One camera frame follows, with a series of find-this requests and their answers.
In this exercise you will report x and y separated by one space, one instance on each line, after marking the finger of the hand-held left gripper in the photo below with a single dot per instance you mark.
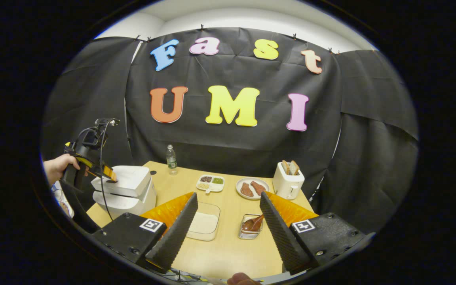
101 169

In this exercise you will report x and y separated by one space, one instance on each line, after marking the white toaster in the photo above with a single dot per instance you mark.
287 186

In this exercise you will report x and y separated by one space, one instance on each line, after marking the toasted bread slice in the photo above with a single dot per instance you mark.
294 167
286 168

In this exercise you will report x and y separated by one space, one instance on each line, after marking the white divided grain dish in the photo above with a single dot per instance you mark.
210 183

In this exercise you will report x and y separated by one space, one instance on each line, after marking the black backdrop cloth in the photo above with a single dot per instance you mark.
232 146

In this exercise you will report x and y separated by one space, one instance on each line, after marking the white rice cooker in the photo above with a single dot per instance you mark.
129 182

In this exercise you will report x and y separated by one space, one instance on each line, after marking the clear plastic water bottle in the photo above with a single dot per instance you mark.
171 160

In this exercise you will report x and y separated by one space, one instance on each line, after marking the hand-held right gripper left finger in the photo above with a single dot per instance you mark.
174 233

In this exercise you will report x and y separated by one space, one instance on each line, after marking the brown wooden spoon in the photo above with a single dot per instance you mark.
251 225

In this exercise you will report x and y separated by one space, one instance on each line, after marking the white round plate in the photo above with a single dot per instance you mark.
265 186

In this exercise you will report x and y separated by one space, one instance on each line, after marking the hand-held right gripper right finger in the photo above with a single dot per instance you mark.
281 233

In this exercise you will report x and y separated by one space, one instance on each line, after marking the white rice grains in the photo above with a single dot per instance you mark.
204 222

